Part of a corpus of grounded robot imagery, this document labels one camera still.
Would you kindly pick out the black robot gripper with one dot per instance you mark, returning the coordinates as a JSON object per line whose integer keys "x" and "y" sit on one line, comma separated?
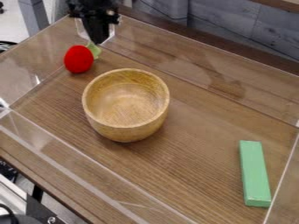
{"x": 94, "y": 11}

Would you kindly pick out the red felt fruit green leaf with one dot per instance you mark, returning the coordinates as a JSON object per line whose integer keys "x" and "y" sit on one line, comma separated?
{"x": 78, "y": 57}

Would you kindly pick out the round wooden bowl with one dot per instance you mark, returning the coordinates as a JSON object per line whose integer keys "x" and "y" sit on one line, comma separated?
{"x": 125, "y": 104}

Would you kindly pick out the clear acrylic tray walls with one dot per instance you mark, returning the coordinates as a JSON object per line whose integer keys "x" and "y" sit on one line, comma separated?
{"x": 132, "y": 143}

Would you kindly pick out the black clamp with bolt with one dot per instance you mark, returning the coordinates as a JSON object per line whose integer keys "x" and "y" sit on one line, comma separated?
{"x": 36, "y": 210}

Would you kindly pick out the green rectangular block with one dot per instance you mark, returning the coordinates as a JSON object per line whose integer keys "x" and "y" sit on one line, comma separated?
{"x": 253, "y": 174}

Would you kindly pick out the grey metal post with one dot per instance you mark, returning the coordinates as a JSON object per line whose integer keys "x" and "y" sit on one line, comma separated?
{"x": 33, "y": 15}

